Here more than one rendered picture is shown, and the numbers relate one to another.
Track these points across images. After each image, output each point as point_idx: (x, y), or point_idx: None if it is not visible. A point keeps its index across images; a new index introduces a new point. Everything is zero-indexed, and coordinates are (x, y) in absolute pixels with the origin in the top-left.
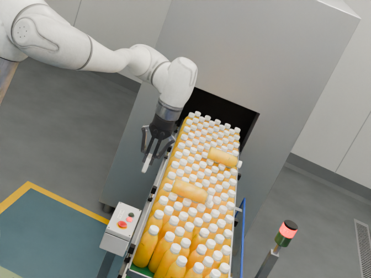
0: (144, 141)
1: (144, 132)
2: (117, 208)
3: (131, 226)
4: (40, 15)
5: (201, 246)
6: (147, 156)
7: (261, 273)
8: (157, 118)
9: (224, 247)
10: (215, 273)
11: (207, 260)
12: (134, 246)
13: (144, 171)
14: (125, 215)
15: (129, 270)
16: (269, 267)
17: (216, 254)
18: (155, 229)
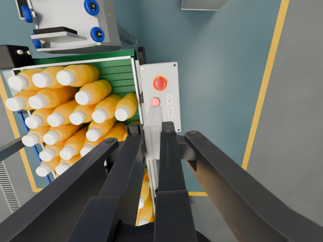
0: (216, 166)
1: (289, 225)
2: (177, 115)
3: (147, 90)
4: None
5: (55, 120)
6: (158, 127)
7: (4, 148)
8: None
9: (31, 140)
10: (14, 78)
11: (35, 98)
12: (140, 99)
13: (153, 107)
14: (163, 109)
15: (130, 55)
16: None
17: (32, 118)
18: (118, 112)
